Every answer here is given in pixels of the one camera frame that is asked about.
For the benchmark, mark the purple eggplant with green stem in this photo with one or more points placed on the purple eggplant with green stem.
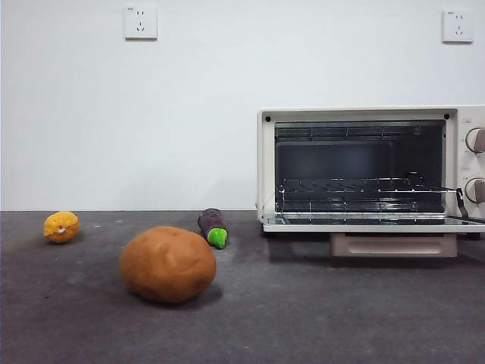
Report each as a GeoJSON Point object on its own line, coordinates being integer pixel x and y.
{"type": "Point", "coordinates": [212, 227]}

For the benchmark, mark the white toaster oven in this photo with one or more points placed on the white toaster oven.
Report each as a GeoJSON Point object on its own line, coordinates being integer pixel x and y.
{"type": "Point", "coordinates": [265, 170]}

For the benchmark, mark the white wall socket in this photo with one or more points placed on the white wall socket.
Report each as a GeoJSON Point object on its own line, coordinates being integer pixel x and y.
{"type": "Point", "coordinates": [141, 22]}
{"type": "Point", "coordinates": [457, 27]}

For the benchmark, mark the brown potato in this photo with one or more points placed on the brown potato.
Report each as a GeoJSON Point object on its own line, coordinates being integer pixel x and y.
{"type": "Point", "coordinates": [168, 264]}

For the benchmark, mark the beige oven knob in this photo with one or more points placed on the beige oven knob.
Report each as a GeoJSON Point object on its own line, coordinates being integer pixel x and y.
{"type": "Point", "coordinates": [475, 190]}
{"type": "Point", "coordinates": [475, 141]}

